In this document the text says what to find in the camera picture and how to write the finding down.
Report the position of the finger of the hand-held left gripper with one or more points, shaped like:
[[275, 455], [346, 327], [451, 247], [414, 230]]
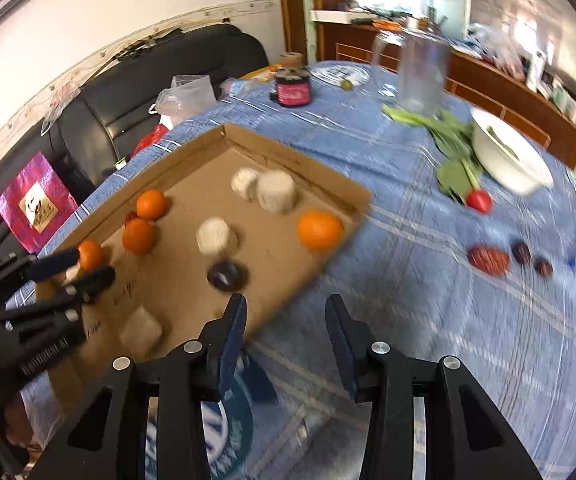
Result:
[[52, 265], [92, 280]]

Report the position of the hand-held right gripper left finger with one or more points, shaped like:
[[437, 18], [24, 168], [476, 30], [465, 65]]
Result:
[[230, 350]]

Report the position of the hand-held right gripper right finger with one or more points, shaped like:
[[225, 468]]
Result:
[[343, 355]]

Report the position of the orange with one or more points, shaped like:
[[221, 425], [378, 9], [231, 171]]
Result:
[[138, 235], [319, 230], [151, 204], [91, 255]]

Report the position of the dark chocolate-coloured pastry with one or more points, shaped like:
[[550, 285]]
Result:
[[225, 275]]

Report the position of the brown cardboard tray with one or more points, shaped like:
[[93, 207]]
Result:
[[187, 200]]

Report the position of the person's left hand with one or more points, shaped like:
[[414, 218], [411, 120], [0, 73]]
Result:
[[20, 420]]

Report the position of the pink gift bag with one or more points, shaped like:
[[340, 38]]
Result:
[[32, 200]]

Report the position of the blue checked tablecloth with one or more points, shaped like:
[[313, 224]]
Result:
[[418, 310]]

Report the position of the red plastic bag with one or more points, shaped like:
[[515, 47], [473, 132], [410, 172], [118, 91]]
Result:
[[152, 135]]

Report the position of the large red date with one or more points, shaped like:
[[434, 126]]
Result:
[[489, 259]]

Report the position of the black leather sofa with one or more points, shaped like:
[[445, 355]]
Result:
[[132, 95]]

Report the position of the clear plastic bag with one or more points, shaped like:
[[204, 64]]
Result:
[[187, 100]]

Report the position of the red radish with leaves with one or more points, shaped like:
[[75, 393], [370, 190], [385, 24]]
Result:
[[479, 201]]

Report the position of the dark brown date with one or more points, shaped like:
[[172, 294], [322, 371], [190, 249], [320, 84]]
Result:
[[521, 252], [543, 267]]

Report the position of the clear plastic bottle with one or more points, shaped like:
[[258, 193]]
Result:
[[238, 85]]

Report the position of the leafy green vegetables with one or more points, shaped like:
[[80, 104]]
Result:
[[448, 130]]

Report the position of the white bowl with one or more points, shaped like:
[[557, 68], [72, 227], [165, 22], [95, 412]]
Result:
[[513, 170]]

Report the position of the dark jar with pink label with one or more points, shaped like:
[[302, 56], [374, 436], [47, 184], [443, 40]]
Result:
[[293, 92]]

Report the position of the small green fruit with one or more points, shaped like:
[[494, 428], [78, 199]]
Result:
[[347, 84]]

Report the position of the white plate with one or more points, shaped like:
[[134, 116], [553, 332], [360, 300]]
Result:
[[328, 75]]

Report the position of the clear glass pitcher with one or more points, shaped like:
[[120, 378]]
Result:
[[423, 75]]

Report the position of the tan round container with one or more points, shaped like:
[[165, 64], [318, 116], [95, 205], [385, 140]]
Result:
[[292, 60]]

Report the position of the wooden sideboard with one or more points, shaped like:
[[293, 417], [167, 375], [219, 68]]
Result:
[[493, 90]]

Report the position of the white plastic bag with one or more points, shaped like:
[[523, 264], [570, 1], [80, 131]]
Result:
[[498, 45]]

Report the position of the white refrigerator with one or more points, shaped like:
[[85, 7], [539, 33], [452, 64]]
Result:
[[450, 10]]

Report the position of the wooden door frame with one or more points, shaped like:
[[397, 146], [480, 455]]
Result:
[[293, 10]]

